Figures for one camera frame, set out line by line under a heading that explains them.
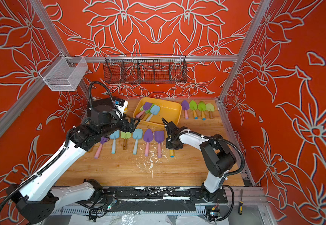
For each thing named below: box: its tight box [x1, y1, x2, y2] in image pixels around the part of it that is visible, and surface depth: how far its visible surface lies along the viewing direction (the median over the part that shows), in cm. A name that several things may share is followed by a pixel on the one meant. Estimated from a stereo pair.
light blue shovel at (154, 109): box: [145, 105, 161, 122], surface depth 112 cm
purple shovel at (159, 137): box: [154, 130, 165, 158], surface depth 97 cm
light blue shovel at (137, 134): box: [132, 128, 144, 155], surface depth 97 cm
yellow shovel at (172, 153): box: [169, 149, 175, 158], surface depth 89 cm
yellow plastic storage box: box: [133, 97, 183, 128], surface depth 112 cm
